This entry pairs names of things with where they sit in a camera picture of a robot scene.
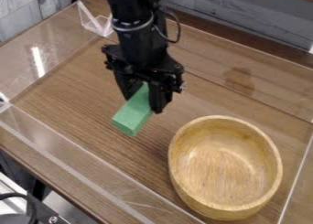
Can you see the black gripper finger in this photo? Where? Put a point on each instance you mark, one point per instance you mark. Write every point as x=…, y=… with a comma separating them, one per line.
x=129, y=83
x=161, y=95

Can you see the green rectangular block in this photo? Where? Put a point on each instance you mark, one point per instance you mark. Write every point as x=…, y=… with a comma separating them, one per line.
x=134, y=113

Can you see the clear acrylic corner bracket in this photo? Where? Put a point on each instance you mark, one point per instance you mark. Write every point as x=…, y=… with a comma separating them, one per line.
x=98, y=24

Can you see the brown wooden bowl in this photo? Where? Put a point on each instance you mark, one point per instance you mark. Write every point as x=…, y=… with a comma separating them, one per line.
x=225, y=167

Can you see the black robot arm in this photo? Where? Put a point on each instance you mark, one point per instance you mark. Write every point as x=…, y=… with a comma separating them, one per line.
x=130, y=11

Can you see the clear acrylic enclosure wall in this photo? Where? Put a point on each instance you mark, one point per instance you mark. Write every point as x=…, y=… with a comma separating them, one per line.
x=62, y=98

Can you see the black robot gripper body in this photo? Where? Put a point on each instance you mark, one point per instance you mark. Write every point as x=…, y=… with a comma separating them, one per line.
x=141, y=53

